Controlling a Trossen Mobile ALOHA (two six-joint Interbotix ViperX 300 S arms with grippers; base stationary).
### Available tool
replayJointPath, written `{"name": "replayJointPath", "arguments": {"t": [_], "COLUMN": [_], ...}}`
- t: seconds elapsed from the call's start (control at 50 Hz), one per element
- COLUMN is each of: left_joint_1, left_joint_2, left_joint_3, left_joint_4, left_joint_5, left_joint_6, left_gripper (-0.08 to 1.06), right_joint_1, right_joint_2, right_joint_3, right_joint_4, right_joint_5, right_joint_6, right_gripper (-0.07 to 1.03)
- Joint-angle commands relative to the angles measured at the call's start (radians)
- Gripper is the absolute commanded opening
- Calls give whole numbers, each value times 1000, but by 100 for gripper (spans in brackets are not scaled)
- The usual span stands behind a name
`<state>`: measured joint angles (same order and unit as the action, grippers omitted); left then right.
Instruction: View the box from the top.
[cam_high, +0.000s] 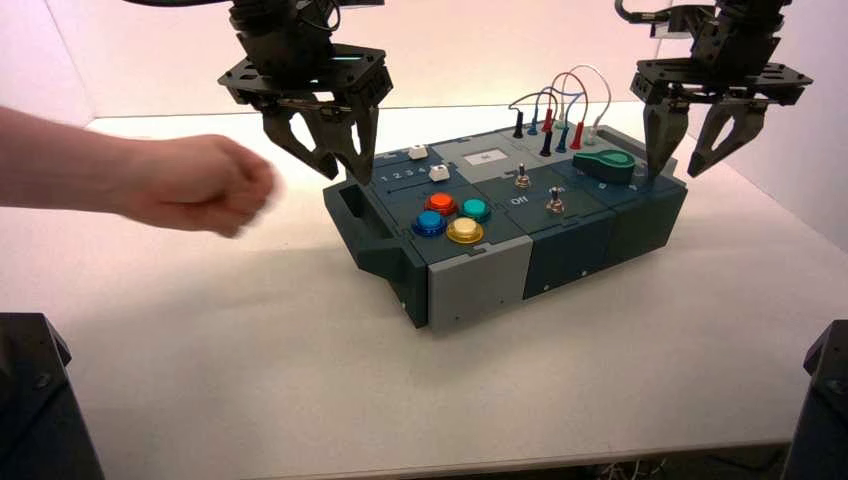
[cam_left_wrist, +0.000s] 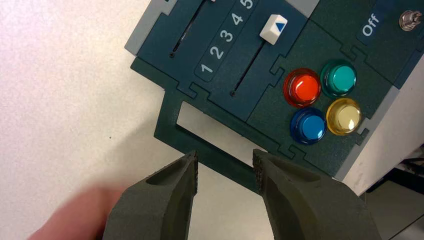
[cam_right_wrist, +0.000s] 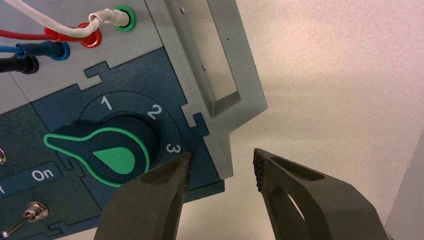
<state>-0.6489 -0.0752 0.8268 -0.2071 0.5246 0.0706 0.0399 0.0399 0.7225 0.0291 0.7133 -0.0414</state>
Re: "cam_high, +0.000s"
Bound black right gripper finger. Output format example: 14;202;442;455
642;101;691;181
686;101;770;179

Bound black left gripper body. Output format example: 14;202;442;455
217;29;395;115

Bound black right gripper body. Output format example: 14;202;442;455
629;19;815;107

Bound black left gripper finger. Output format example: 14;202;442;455
260;105;341;182
333;103;381;187

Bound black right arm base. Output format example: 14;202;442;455
780;319;848;480

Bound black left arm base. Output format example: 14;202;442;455
0;312;107;480

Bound bare person forearm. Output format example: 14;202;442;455
0;105;134;217

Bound teal and grey control box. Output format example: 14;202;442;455
321;122;689;331

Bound bare person hand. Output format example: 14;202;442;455
117;133;281;239

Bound green rotary knob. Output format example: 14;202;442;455
572;149;637;185

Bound red round push button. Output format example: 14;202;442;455
424;192;460;217

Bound blue round push button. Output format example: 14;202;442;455
411;210;448;238

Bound small grey display screen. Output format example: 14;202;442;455
462;149;509;167

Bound teal round push button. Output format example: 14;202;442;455
460;197;492;224

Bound yellow round push button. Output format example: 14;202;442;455
445;217;486;246

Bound white banana plug cable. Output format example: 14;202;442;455
555;63;614;146

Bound red banana plug cable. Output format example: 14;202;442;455
541;70;591;152

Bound blue banana plug cable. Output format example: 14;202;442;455
527;86;588;156

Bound black banana plug cable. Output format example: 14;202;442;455
508;90;560;159

